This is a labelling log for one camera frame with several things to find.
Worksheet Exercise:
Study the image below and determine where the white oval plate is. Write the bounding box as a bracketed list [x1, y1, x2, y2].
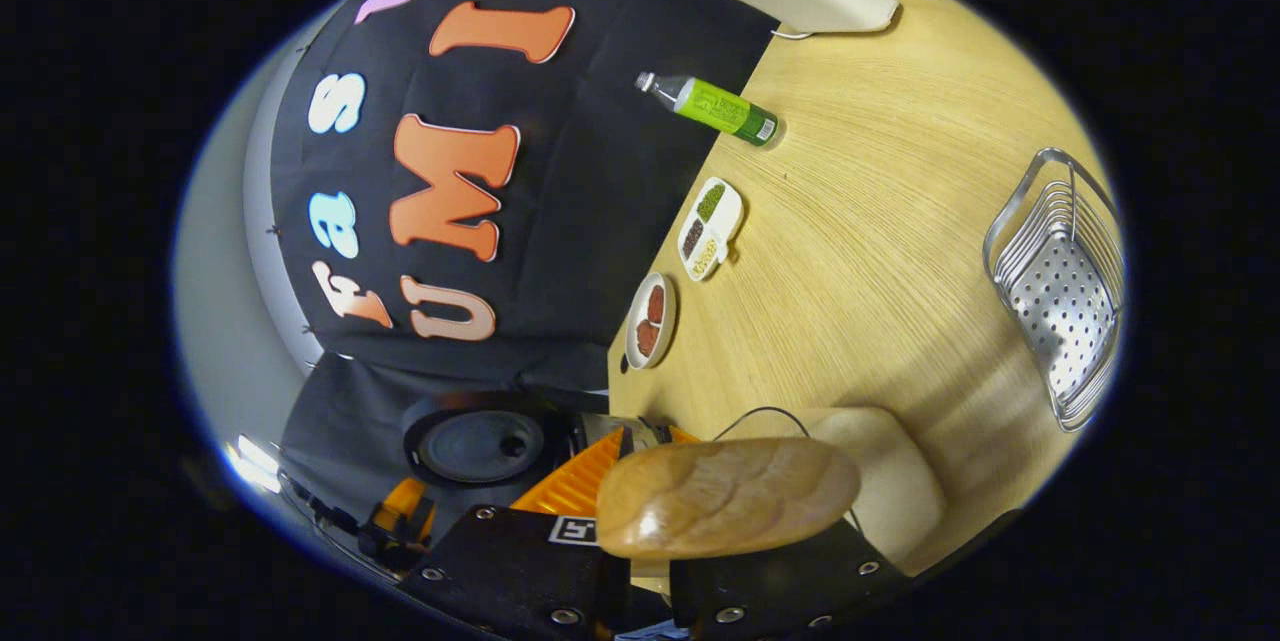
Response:
[625, 273, 679, 370]

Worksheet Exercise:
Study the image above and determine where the wooden spoon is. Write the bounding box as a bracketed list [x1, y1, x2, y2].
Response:
[596, 438, 863, 562]

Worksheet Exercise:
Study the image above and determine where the green drink bottle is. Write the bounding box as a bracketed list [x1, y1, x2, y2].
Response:
[636, 71, 781, 148]

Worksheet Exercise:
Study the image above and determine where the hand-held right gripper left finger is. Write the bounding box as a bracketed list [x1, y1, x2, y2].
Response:
[398, 424, 651, 641]

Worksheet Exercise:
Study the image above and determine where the white divided bean dish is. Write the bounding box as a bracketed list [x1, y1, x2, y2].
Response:
[677, 177, 745, 283]

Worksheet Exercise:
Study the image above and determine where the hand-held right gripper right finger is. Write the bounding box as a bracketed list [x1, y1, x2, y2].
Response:
[655, 421, 909, 638]

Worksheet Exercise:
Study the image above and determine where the thin black wire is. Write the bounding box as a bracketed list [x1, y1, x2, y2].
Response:
[712, 407, 867, 534]

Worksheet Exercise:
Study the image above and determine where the metal dish rack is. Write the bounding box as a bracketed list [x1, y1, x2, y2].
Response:
[983, 148, 1128, 434]

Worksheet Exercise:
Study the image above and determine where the black backdrop cloth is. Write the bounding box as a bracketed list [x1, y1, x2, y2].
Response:
[270, 0, 801, 512]

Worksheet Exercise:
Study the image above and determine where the ceiling light panel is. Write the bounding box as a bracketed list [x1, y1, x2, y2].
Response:
[225, 433, 283, 495]

